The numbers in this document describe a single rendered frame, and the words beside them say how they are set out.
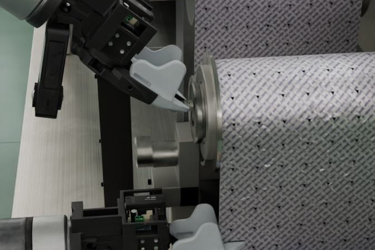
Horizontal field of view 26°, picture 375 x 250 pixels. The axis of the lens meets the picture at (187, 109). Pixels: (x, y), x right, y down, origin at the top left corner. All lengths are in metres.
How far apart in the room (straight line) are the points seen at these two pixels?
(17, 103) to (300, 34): 2.68
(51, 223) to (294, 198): 0.29
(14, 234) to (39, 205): 0.48
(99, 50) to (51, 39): 0.05
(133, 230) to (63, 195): 0.53
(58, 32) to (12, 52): 3.36
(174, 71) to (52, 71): 0.14
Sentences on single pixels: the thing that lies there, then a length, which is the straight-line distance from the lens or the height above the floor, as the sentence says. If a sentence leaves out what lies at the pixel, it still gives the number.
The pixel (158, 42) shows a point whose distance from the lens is 2.00.
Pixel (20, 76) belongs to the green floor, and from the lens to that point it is 3.99.
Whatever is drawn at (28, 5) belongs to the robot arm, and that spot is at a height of 1.42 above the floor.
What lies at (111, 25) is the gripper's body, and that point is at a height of 1.39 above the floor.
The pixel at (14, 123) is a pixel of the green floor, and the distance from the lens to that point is 3.58.
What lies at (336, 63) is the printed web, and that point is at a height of 1.31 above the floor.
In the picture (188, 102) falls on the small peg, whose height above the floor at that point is 1.27.
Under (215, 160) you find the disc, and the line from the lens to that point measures 0.95.
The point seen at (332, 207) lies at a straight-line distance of 1.02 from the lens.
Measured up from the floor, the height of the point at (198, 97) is 1.28.
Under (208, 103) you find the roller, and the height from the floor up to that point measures 1.29.
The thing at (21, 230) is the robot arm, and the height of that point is 1.15.
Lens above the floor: 1.72
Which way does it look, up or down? 28 degrees down
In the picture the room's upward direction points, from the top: straight up
